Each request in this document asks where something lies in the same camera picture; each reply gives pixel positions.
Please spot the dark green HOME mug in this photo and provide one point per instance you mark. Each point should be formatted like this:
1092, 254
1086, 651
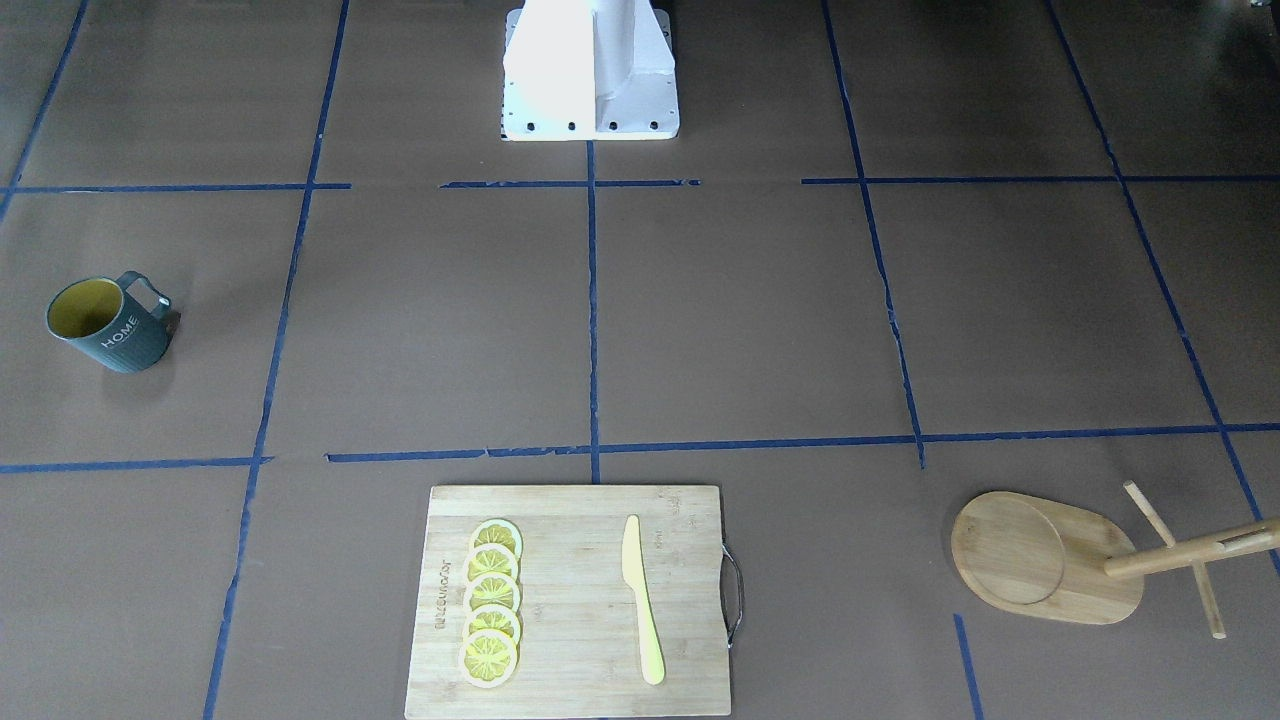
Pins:
118, 322

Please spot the wooden cup storage rack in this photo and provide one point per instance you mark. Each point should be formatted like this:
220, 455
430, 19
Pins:
1051, 560

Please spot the lemon slice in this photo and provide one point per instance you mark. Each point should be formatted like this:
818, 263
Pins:
493, 588
488, 658
491, 558
497, 617
499, 531

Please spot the bamboo cutting board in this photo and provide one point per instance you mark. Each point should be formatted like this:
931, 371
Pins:
578, 654

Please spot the yellow plastic knife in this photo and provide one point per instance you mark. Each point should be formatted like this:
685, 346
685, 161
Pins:
652, 664

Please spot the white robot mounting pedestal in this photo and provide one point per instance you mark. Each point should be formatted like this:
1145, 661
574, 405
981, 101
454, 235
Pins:
589, 71

